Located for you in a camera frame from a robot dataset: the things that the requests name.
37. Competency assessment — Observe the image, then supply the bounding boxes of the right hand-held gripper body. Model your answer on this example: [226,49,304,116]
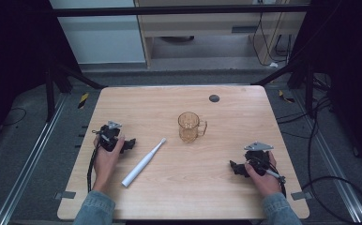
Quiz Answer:
[244,142,275,176]

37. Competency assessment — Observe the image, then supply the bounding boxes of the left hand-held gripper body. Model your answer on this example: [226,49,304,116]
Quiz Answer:
[98,121,123,154]

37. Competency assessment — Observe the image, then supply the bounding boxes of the person's left hand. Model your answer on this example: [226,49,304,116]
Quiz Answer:
[92,134,127,193]

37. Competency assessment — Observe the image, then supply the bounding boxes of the person's right hand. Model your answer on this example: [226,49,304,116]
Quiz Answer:
[244,151,283,198]

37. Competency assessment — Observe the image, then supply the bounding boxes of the white electric toothbrush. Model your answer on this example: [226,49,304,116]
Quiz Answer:
[121,137,168,188]

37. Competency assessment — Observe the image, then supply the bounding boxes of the yellow black striped tape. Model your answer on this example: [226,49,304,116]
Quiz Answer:
[77,92,90,110]
[278,89,296,104]

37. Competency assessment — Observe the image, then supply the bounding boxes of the amber glass mug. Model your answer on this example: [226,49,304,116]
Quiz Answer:
[177,111,208,144]

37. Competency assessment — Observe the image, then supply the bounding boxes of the black metal stand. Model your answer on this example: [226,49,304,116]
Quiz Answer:
[250,58,315,119]
[43,55,107,124]

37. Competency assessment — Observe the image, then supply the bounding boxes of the white cabinet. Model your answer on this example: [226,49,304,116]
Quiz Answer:
[49,0,146,66]

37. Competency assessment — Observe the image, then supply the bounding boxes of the dark curtain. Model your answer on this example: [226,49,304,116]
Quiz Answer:
[289,0,362,174]
[0,0,81,152]

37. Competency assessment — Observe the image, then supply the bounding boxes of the light wooden desk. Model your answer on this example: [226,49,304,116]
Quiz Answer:
[133,0,309,69]

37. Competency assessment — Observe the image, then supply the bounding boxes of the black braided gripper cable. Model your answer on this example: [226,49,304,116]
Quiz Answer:
[86,128,103,193]

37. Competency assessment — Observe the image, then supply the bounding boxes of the black looped floor cable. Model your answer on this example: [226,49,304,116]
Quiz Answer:
[276,95,362,225]

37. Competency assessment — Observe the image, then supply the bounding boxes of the grey metal table bracket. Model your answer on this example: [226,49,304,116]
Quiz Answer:
[53,190,77,201]
[290,190,313,202]

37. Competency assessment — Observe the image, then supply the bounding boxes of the aluminium floor rail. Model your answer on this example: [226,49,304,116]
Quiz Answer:
[294,89,362,225]
[0,93,68,225]

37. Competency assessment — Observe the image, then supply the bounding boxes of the thin black floor cable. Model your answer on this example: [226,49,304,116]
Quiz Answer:
[1,107,28,128]

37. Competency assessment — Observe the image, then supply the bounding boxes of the black hanging desk cables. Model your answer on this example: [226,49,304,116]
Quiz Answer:
[251,11,294,68]

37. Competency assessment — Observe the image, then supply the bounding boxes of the black horizontal frame bar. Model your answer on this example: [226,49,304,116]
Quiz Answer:
[52,4,310,18]

